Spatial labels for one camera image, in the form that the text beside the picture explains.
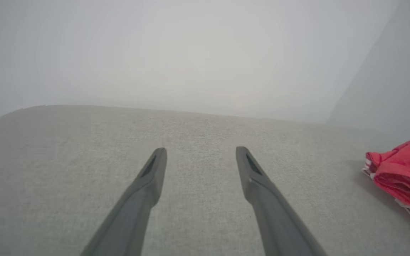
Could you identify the red white sports jersey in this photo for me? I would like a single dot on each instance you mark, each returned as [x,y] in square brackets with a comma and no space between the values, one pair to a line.
[404,170]

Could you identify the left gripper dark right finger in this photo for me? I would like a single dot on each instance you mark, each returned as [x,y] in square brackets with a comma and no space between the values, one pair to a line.
[276,217]

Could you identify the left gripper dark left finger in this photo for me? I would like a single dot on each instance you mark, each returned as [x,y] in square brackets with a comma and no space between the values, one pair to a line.
[133,213]

